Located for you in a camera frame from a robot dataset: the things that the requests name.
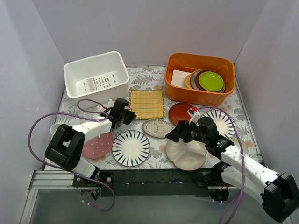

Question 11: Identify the floral patterned table mat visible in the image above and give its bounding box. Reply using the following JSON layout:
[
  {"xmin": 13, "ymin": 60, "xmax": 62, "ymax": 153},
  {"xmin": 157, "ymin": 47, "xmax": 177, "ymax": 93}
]
[{"xmin": 55, "ymin": 66, "xmax": 262, "ymax": 170}]

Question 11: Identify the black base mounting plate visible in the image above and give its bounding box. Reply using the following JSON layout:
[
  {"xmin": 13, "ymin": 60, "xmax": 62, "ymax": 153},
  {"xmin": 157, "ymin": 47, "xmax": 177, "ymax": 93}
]
[{"xmin": 41, "ymin": 163, "xmax": 267, "ymax": 198}]

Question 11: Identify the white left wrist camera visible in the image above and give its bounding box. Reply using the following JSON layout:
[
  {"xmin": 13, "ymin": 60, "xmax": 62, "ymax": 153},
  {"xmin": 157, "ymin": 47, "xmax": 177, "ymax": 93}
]
[{"xmin": 106, "ymin": 99, "xmax": 115, "ymax": 109}]

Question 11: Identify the white plastic bin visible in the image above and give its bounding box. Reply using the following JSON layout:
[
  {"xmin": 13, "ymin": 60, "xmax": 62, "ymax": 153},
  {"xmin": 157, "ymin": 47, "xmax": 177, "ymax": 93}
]
[{"xmin": 63, "ymin": 51, "xmax": 129, "ymax": 109}]

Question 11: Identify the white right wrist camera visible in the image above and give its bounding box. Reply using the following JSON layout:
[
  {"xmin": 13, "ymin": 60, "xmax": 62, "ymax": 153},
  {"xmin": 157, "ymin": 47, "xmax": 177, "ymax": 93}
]
[{"xmin": 188, "ymin": 107, "xmax": 201, "ymax": 124}]

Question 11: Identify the small white cup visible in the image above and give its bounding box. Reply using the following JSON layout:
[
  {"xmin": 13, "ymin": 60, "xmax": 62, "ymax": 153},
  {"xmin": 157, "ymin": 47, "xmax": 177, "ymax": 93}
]
[{"xmin": 50, "ymin": 123, "xmax": 61, "ymax": 135}]

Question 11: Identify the pink polka dot plate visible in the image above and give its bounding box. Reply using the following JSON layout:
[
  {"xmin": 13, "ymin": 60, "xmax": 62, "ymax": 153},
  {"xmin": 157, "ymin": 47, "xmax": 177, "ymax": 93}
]
[{"xmin": 82, "ymin": 132, "xmax": 114, "ymax": 159}]

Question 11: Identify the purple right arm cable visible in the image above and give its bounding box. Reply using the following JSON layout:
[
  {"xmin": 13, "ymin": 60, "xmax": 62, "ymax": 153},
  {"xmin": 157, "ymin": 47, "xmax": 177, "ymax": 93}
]
[{"xmin": 193, "ymin": 106, "xmax": 246, "ymax": 224}]

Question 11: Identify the lime green plate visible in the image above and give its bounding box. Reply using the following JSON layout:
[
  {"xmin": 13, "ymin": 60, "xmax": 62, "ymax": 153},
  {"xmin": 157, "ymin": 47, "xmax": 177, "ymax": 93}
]
[{"xmin": 198, "ymin": 71, "xmax": 224, "ymax": 92}]

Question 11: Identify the beige divided plate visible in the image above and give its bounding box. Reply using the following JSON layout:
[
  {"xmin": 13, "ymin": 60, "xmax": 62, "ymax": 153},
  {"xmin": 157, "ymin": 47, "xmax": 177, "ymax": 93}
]
[{"xmin": 166, "ymin": 139, "xmax": 207, "ymax": 171}]

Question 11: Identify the yellow basket plate in bin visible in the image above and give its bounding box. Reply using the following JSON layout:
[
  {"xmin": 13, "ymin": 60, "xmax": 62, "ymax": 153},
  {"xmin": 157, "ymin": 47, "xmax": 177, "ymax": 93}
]
[{"xmin": 184, "ymin": 74, "xmax": 192, "ymax": 89}]

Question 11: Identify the speckled oval ceramic plate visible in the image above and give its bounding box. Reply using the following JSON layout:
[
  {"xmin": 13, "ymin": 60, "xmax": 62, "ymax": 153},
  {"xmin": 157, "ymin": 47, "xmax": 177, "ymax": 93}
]
[{"xmin": 142, "ymin": 119, "xmax": 174, "ymax": 138}]

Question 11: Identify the red lacquer round plate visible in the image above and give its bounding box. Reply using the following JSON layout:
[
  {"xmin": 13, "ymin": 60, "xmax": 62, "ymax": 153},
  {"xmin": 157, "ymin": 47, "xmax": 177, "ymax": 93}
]
[{"xmin": 168, "ymin": 102, "xmax": 194, "ymax": 126}]

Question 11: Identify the white square plate in bin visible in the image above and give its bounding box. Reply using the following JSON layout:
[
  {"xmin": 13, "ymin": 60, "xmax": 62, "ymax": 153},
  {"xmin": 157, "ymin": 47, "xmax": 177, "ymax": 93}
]
[{"xmin": 171, "ymin": 70, "xmax": 190, "ymax": 87}]

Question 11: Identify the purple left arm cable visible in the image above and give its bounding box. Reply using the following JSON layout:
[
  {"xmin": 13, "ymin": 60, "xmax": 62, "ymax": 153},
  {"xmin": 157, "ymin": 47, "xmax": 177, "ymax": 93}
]
[{"xmin": 28, "ymin": 98, "xmax": 116, "ymax": 212}]

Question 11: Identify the grey plate in bin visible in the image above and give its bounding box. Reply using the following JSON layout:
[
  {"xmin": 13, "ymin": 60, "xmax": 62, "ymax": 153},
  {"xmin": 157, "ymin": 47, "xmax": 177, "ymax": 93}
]
[{"xmin": 190, "ymin": 70, "xmax": 203, "ymax": 91}]

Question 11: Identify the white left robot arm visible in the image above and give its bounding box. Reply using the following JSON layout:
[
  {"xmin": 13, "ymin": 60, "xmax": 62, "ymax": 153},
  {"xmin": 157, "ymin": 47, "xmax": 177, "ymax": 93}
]
[{"xmin": 45, "ymin": 98, "xmax": 136, "ymax": 187}]

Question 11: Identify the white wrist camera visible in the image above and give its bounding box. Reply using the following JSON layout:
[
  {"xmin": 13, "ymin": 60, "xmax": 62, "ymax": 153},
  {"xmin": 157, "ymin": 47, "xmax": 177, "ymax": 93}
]
[
  {"xmin": 106, "ymin": 99, "xmax": 115, "ymax": 109},
  {"xmin": 188, "ymin": 107, "xmax": 201, "ymax": 124}
]

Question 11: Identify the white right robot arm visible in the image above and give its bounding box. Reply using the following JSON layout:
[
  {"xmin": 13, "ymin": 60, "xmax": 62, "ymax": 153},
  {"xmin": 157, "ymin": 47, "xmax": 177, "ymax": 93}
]
[{"xmin": 166, "ymin": 117, "xmax": 299, "ymax": 223}]

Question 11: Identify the blue striped white plate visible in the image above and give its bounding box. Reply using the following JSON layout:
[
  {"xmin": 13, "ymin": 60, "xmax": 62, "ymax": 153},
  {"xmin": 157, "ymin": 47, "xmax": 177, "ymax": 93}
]
[{"xmin": 112, "ymin": 130, "xmax": 150, "ymax": 167}]

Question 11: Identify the dark red plate in bin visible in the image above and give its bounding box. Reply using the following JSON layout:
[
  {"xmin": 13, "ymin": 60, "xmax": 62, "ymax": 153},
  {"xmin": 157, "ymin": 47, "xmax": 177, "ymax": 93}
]
[{"xmin": 195, "ymin": 70, "xmax": 204, "ymax": 91}]

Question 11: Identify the orange plastic bin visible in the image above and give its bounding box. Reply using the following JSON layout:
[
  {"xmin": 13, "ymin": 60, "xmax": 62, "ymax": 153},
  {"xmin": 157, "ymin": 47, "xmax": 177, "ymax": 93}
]
[{"xmin": 164, "ymin": 52, "xmax": 235, "ymax": 106}]

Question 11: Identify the aluminium frame rail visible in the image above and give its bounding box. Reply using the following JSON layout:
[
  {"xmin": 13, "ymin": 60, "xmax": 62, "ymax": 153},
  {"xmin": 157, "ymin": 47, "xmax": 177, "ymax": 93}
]
[{"xmin": 21, "ymin": 171, "xmax": 238, "ymax": 224}]

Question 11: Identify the small beige saucer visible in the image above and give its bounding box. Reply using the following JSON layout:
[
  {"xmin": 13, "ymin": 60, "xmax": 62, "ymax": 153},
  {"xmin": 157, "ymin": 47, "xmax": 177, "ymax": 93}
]
[{"xmin": 229, "ymin": 137, "xmax": 248, "ymax": 154}]

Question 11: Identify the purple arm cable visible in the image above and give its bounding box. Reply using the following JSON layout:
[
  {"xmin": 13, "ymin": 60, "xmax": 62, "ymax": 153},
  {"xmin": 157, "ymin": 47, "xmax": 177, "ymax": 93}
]
[
  {"xmin": 28, "ymin": 98, "xmax": 116, "ymax": 212},
  {"xmin": 193, "ymin": 106, "xmax": 246, "ymax": 224}
]

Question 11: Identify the yellow woven bamboo mat plate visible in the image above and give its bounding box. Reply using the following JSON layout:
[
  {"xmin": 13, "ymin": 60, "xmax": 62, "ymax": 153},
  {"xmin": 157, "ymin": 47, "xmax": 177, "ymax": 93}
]
[{"xmin": 129, "ymin": 89, "xmax": 165, "ymax": 120}]

